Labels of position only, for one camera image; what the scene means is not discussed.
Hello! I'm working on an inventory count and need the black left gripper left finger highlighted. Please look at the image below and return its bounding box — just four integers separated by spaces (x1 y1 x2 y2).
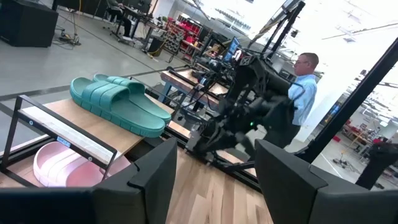
92 138 178 224

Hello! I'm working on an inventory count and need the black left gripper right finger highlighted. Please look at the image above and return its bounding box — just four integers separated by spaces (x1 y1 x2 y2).
254 139 370 224

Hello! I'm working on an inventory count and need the person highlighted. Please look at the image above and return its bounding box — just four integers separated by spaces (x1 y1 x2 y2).
106 0 134 39
263 52 320 151

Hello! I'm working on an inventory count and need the wood topped robot table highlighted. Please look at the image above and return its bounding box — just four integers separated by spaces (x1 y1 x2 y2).
159 68 230 110

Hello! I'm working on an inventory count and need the blue lit computer screen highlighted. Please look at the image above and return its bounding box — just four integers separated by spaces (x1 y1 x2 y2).
221 36 241 63

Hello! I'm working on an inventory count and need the red storage rack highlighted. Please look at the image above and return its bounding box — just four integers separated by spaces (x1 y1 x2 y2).
164 16 203 60

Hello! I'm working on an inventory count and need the large black cabinet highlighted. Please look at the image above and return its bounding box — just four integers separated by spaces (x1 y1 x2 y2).
0 0 60 49

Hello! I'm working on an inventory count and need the wooden shelf black metal frame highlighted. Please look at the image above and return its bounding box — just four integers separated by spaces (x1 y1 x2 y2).
0 93 175 189

